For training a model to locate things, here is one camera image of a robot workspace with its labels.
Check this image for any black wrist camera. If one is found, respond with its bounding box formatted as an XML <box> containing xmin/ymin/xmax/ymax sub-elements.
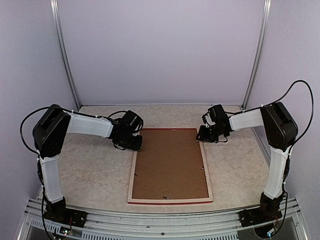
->
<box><xmin>115</xmin><ymin>110</ymin><xmax>144</xmax><ymax>134</ymax></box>
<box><xmin>202</xmin><ymin>104</ymin><xmax>229</xmax><ymax>125</ymax></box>

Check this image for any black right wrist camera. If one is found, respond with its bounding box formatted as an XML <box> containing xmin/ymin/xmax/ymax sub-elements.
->
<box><xmin>202</xmin><ymin>104</ymin><xmax>229</xmax><ymax>125</ymax></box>

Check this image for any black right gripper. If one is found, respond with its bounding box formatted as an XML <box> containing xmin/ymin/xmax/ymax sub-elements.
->
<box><xmin>196</xmin><ymin>124</ymin><xmax>225</xmax><ymax>143</ymax></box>

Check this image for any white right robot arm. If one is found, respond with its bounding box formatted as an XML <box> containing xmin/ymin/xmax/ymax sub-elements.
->
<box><xmin>196</xmin><ymin>102</ymin><xmax>298</xmax><ymax>200</ymax></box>

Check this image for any aluminium corner post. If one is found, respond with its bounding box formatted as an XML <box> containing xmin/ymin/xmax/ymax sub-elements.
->
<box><xmin>50</xmin><ymin>0</ymin><xmax>82</xmax><ymax>110</ymax></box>
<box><xmin>241</xmin><ymin>0</ymin><xmax>272</xmax><ymax>110</ymax></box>

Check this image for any light wood picture frame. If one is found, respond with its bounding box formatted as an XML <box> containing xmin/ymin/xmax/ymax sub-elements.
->
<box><xmin>126</xmin><ymin>127</ymin><xmax>215</xmax><ymax>205</ymax></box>

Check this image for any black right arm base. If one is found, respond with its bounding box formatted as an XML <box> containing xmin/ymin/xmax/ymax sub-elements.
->
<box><xmin>239</xmin><ymin>193</ymin><xmax>284</xmax><ymax>227</ymax></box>

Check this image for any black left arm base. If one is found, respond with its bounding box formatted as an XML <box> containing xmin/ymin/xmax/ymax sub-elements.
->
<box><xmin>44</xmin><ymin>197</ymin><xmax>88</xmax><ymax>228</ymax></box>

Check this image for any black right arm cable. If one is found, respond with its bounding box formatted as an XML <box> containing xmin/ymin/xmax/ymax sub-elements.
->
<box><xmin>224</xmin><ymin>79</ymin><xmax>315</xmax><ymax>147</ymax></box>

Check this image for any brown cardboard backing board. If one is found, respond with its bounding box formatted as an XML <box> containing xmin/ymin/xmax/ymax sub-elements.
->
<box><xmin>131</xmin><ymin>129</ymin><xmax>210</xmax><ymax>200</ymax></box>

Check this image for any right aluminium corner post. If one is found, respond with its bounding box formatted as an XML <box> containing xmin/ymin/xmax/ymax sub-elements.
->
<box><xmin>241</xmin><ymin>0</ymin><xmax>272</xmax><ymax>110</ymax></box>

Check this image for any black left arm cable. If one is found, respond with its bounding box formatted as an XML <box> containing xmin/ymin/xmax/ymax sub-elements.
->
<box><xmin>19</xmin><ymin>106</ymin><xmax>58</xmax><ymax>154</ymax></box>

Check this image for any left aluminium corner post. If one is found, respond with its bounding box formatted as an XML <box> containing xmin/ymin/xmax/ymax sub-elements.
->
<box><xmin>50</xmin><ymin>0</ymin><xmax>82</xmax><ymax>110</ymax></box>

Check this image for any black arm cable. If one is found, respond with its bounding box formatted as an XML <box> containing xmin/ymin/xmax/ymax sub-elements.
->
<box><xmin>19</xmin><ymin>106</ymin><xmax>58</xmax><ymax>154</ymax></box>
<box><xmin>224</xmin><ymin>79</ymin><xmax>315</xmax><ymax>147</ymax></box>

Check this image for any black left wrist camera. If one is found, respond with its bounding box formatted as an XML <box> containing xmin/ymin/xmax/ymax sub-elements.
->
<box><xmin>115</xmin><ymin>110</ymin><xmax>144</xmax><ymax>134</ymax></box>

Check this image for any aluminium front rail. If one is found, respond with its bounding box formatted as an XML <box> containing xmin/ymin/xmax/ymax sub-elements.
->
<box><xmin>16</xmin><ymin>198</ymin><xmax>309</xmax><ymax>240</ymax></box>

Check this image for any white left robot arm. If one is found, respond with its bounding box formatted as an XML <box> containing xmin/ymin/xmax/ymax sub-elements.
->
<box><xmin>32</xmin><ymin>104</ymin><xmax>144</xmax><ymax>223</ymax></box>

